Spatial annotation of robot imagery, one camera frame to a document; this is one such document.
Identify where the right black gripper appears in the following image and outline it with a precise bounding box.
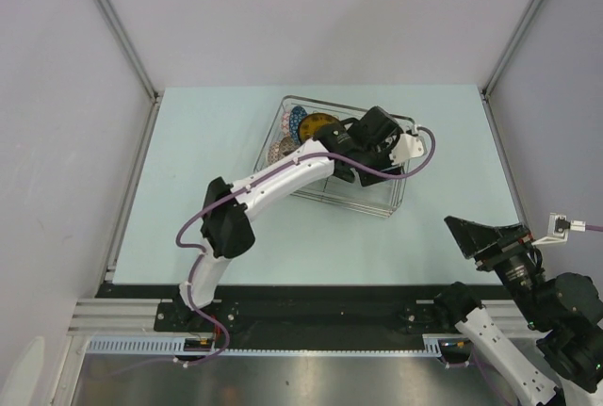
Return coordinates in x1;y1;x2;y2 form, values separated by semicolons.
443;213;549;327

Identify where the yellow patterned round plate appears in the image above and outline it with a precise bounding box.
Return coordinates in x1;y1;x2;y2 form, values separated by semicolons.
297;113;340;145

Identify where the steel wire dish rack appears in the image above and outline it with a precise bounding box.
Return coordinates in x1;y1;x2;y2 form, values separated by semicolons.
253;95;405;217

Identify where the blue triangle patterned bowl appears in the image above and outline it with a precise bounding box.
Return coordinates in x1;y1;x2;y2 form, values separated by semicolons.
281;106;307;145

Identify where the red patterned white bowl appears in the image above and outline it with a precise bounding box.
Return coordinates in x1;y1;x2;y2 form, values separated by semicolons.
266;136;300;166

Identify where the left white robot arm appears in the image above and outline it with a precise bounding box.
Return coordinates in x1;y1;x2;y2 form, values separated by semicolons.
174;106;404;331

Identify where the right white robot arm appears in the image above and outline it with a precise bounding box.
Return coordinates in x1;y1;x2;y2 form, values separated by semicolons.
434;214;602;405

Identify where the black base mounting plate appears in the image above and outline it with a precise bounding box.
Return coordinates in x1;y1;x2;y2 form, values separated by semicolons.
96;284;457;351

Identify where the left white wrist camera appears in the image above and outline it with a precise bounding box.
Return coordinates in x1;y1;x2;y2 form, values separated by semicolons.
389;127;427;166

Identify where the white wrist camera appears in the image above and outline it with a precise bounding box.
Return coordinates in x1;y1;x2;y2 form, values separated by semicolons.
533;213;586;247
389;127;427;166

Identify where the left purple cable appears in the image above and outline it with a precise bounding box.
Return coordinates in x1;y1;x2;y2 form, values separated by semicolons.
174;125;437;369

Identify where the purple cable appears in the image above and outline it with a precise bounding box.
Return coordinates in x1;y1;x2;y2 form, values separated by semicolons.
470;222;603;402
174;125;437;369

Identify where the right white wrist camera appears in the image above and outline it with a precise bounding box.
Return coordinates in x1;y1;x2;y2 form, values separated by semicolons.
533;213;586;247

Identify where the right slotted cable duct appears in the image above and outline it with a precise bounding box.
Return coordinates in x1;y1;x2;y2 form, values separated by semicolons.
422;333;471;356

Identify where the slotted cable duct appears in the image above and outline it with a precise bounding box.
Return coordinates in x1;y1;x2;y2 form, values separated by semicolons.
87;333;222;356
422;333;471;356

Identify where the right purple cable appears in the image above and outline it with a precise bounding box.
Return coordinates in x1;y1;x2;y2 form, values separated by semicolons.
470;222;603;402

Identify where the left slotted cable duct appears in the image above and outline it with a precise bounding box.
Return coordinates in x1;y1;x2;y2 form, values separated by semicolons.
87;333;222;356

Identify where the aluminium frame rail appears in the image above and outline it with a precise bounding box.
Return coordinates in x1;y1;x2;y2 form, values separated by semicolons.
67;299;160;336

